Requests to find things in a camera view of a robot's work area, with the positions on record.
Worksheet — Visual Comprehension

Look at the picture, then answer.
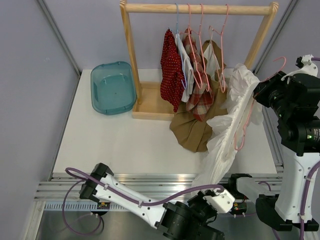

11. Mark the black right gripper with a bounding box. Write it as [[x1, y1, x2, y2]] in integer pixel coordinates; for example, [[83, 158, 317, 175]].
[[253, 71, 293, 121]]

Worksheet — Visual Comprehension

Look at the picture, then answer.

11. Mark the pink wire hanger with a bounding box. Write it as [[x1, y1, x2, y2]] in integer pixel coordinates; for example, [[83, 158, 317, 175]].
[[234, 56, 287, 151], [187, 3, 203, 89], [208, 3, 230, 93], [198, 3, 210, 92]]

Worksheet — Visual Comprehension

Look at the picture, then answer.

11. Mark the tan skirt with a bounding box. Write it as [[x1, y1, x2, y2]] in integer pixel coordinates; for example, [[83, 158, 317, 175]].
[[169, 39, 230, 153]]

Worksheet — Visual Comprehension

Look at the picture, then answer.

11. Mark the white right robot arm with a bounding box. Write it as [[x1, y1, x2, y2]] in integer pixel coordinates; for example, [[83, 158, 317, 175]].
[[226, 68, 320, 239]]

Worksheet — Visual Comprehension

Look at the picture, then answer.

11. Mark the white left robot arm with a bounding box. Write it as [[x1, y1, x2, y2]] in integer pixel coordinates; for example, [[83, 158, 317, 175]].
[[79, 163, 225, 240]]

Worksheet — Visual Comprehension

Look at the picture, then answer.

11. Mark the red plaid skirt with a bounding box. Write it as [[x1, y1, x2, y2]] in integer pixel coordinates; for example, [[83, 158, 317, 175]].
[[182, 28, 214, 122]]

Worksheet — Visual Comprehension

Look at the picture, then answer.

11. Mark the small white skirt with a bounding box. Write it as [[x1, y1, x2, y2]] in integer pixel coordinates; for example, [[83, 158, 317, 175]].
[[174, 35, 195, 103]]

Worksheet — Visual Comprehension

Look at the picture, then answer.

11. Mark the red polka dot skirt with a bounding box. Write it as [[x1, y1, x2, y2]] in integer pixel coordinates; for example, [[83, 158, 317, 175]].
[[160, 29, 185, 113]]

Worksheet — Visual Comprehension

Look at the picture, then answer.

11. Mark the wooden clothes rack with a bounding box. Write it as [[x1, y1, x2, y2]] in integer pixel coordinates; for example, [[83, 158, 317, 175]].
[[119, 0, 279, 121]]

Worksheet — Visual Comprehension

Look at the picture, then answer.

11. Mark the teal plastic bin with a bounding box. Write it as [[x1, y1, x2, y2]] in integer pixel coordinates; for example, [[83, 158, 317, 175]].
[[90, 61, 137, 115]]

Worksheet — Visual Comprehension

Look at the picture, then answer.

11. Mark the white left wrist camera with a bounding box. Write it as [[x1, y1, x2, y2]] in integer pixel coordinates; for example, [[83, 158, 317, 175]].
[[203, 188, 236, 214]]

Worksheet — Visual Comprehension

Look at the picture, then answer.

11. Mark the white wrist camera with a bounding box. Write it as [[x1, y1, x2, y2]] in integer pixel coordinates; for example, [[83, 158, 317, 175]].
[[203, 188, 236, 214], [281, 54, 320, 81]]

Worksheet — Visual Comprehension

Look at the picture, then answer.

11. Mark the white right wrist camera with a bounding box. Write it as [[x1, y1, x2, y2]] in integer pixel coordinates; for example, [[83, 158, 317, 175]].
[[281, 54, 320, 81]]

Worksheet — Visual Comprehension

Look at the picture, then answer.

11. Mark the blue wire hanger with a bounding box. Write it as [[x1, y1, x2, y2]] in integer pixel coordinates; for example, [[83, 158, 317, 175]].
[[175, 3, 188, 89]]

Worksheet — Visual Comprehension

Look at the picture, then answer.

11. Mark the aluminium frame rail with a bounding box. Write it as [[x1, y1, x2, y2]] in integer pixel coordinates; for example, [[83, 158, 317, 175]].
[[34, 4, 320, 201]]

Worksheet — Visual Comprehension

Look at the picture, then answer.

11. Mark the slotted cable duct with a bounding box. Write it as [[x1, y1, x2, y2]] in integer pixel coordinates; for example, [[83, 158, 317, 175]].
[[44, 201, 128, 212]]

